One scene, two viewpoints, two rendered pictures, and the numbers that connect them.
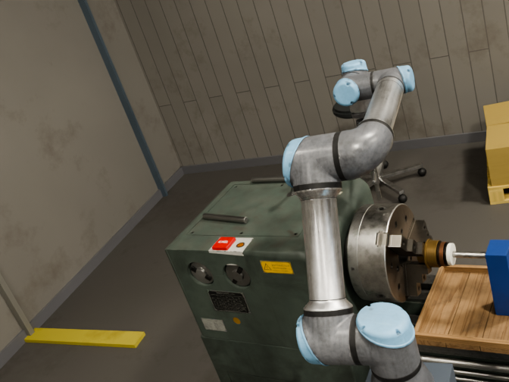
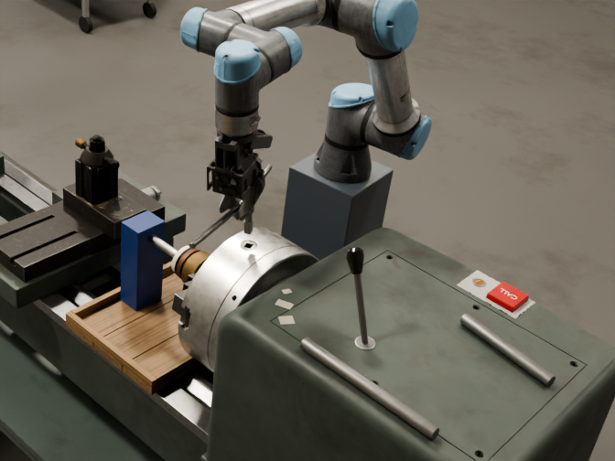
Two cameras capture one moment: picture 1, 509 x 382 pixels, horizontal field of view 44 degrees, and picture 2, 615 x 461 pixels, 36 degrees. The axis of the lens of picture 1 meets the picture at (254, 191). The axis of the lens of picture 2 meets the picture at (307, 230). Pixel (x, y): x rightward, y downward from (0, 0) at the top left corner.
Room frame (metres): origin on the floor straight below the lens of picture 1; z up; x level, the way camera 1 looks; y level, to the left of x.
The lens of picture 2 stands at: (3.25, -0.26, 2.30)
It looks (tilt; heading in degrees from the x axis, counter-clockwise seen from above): 33 degrees down; 180
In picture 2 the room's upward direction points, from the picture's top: 8 degrees clockwise
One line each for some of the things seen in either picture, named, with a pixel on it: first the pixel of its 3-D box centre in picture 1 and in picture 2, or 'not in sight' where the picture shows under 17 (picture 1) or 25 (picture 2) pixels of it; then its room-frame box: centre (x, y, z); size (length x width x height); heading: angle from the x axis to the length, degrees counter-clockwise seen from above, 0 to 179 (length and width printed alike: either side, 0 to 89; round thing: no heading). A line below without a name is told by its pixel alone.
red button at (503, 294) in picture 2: (224, 244); (507, 297); (1.80, 0.15, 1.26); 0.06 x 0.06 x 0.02; 53
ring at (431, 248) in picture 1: (434, 253); (200, 271); (1.62, -0.46, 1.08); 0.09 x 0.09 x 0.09; 53
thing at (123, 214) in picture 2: not in sight; (103, 206); (1.29, -0.76, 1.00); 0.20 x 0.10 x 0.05; 53
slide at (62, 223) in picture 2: not in sight; (76, 226); (1.32, -0.82, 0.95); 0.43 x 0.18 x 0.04; 143
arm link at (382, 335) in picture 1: (385, 337); (353, 112); (1.11, -0.17, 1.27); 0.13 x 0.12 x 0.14; 61
